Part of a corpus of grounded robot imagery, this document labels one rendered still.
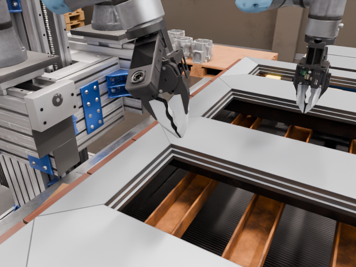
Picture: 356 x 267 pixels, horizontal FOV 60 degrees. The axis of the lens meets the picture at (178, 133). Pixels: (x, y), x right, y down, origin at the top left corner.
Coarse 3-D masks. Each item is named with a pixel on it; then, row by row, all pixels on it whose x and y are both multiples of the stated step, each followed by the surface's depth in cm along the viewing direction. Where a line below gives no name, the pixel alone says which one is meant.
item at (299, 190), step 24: (264, 72) 140; (288, 72) 135; (240, 96) 115; (264, 96) 111; (336, 120) 101; (144, 168) 73; (216, 168) 76; (240, 168) 74; (120, 192) 66; (288, 192) 69; (312, 192) 67
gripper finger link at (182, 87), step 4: (180, 76) 53; (180, 80) 53; (180, 84) 53; (184, 84) 53; (176, 88) 54; (180, 88) 54; (184, 88) 53; (188, 88) 54; (176, 92) 54; (180, 92) 54; (184, 92) 54; (188, 92) 54; (184, 96) 54; (188, 96) 54; (184, 100) 55; (188, 100) 54; (184, 104) 55; (188, 104) 55; (184, 108) 55
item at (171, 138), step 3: (192, 117) 95; (195, 117) 95; (198, 117) 95; (189, 120) 93; (192, 120) 93; (174, 123) 92; (189, 123) 92; (165, 129) 88; (165, 132) 87; (168, 132) 87; (168, 135) 86; (171, 135) 86; (168, 138) 84; (171, 138) 84; (174, 138) 84; (171, 141) 83
